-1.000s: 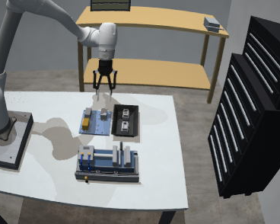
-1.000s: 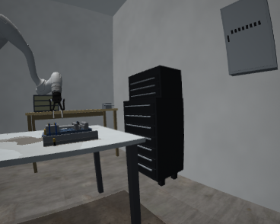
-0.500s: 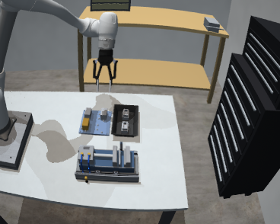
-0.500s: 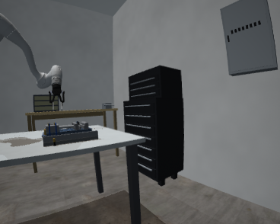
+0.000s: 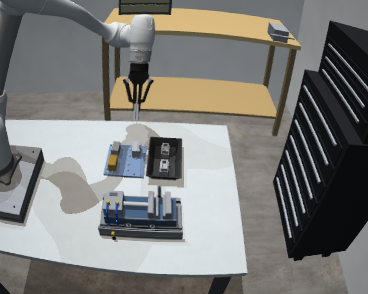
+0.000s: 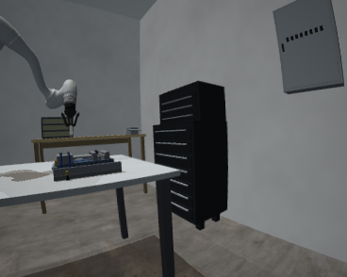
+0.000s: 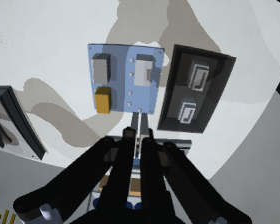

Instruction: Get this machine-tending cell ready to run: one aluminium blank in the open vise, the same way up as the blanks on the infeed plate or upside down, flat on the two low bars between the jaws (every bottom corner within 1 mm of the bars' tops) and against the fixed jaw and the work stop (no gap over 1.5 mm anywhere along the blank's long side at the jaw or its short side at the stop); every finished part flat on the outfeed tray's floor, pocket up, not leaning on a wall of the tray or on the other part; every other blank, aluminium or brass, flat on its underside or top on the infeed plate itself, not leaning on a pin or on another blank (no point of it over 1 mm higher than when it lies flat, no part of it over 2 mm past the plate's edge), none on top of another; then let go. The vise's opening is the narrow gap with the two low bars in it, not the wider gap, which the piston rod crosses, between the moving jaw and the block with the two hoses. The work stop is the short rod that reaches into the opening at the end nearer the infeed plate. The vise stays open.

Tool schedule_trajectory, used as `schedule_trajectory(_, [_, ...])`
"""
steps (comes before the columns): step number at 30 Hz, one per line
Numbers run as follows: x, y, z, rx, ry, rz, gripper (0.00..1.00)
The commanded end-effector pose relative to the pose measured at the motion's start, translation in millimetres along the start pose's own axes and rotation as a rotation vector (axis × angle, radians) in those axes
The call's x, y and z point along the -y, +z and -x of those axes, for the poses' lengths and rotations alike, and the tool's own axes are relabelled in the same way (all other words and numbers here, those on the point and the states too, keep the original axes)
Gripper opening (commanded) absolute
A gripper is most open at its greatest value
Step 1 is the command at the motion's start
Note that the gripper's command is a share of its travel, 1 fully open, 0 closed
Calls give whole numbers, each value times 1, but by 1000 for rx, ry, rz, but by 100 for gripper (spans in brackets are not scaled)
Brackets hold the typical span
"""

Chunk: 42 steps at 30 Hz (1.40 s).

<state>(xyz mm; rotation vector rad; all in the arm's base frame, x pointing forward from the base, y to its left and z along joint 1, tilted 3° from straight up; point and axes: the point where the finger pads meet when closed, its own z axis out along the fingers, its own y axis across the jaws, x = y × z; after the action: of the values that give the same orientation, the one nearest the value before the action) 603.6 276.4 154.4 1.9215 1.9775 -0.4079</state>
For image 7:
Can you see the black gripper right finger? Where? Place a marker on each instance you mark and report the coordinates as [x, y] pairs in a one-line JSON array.
[[197, 196]]

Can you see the yellow rectangular block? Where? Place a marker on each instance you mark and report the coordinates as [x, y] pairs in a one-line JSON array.
[[103, 99]]

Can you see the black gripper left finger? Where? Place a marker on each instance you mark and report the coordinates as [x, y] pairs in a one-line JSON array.
[[59, 199]]

